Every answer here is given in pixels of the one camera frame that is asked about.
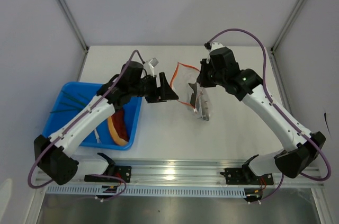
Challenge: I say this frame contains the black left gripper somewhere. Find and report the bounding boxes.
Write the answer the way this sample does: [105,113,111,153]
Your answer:
[130,73,178,104]

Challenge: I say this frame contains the clear zip bag orange zipper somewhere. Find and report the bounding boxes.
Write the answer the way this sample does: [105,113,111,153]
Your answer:
[169,62,212,121]

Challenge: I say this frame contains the grey toy fish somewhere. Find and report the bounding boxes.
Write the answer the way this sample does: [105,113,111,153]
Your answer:
[188,82,211,121]

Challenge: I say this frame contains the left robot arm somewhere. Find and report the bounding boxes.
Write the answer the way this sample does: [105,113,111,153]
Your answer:
[33,61,179,185]

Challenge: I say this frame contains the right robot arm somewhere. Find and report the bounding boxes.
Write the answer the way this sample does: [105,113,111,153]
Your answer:
[197,42,326,184]

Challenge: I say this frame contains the blue plastic bin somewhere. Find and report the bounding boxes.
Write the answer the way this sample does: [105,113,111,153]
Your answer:
[42,82,142,151]

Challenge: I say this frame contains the green toy scallion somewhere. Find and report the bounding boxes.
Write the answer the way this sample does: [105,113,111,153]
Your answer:
[50,90,90,114]

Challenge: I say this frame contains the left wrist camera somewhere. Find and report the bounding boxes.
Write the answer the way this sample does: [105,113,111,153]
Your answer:
[144,58,158,76]

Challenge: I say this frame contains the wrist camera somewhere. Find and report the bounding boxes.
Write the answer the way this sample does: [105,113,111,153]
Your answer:
[144,58,158,76]
[204,42,224,52]

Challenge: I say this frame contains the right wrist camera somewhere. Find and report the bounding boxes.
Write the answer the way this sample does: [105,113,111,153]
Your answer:
[204,42,224,52]

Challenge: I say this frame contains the aluminium mounting rail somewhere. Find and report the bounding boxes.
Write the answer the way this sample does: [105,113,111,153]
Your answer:
[35,159,325,188]

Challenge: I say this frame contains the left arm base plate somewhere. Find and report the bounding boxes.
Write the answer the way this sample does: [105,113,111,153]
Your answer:
[84,153,132,183]

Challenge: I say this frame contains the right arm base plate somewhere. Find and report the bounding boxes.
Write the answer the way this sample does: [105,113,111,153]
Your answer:
[220,167,274,185]

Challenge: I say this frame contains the white slotted cable duct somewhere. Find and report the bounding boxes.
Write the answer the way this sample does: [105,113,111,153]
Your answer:
[47,185,246,198]

